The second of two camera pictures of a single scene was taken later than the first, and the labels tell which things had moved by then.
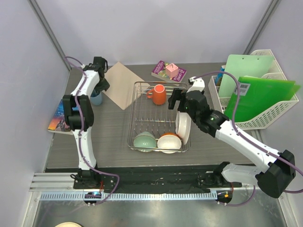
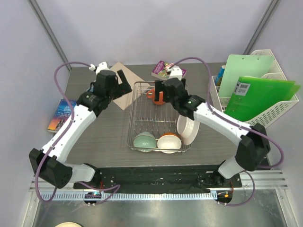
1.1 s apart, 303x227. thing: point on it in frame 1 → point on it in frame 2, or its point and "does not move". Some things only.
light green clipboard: [243, 65] does not move
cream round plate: [68, 224] does not move
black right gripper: [176, 96] → [160, 87]
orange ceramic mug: [158, 94] does not move
